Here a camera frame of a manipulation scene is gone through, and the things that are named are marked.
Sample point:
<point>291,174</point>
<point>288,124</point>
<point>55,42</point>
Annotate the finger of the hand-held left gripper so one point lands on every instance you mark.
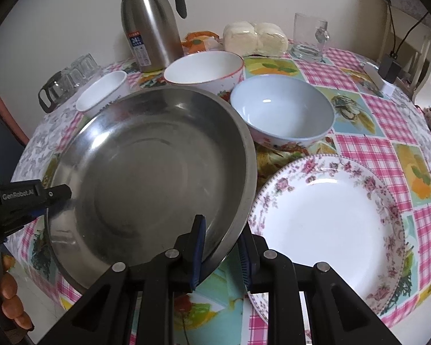
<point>59,193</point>

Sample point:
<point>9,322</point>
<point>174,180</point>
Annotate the floral rim white plate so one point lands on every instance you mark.
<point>327,215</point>

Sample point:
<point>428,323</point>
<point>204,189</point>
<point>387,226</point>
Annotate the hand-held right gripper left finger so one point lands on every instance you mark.
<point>198,251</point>

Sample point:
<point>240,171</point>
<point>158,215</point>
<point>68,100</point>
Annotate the stainless steel thermos jug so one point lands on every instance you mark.
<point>151,25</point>

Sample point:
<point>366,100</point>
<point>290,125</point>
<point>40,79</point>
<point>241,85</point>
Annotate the orange snack packet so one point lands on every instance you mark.
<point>197,43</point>

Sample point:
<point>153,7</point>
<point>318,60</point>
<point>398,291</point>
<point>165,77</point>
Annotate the clear glass cup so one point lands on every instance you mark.
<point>72,66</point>
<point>82,79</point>
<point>89,63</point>

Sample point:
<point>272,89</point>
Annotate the light blue bowl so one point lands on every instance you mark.
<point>283,104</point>

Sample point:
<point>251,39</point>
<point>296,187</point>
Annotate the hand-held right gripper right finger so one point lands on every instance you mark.
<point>245,262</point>

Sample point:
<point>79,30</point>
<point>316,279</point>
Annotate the bag of steamed buns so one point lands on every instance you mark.
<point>255,37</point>

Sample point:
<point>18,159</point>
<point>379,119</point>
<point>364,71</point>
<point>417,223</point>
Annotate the red rim white bowl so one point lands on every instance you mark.
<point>204,68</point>

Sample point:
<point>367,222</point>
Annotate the person's left hand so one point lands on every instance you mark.
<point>11,305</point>

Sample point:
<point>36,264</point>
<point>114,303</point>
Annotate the orange chair back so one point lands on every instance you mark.
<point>10,118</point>

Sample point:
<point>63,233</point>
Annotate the black power adapter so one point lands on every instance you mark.
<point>390,67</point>

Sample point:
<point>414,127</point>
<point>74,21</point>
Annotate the clear glass mug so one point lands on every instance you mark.
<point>309,39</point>

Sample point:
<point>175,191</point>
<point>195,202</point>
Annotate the small square white bowl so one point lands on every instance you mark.
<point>100,86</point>

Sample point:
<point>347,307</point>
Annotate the small white box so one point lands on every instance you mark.
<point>379,79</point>

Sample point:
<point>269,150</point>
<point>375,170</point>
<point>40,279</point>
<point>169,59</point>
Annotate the stainless steel basin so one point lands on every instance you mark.
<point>140,172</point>

